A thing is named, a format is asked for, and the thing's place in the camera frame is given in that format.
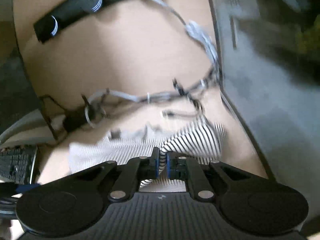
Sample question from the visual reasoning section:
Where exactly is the black cable bundle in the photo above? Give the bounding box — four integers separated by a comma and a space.
39, 64, 223, 140

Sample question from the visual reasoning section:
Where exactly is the black wall power strip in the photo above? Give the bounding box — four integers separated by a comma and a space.
33, 0, 201, 44

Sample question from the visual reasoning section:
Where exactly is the black keyboard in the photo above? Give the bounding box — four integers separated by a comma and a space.
0, 145, 38, 185

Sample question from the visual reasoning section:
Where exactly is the striped knit garment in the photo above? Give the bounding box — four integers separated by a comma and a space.
68, 116, 226, 192

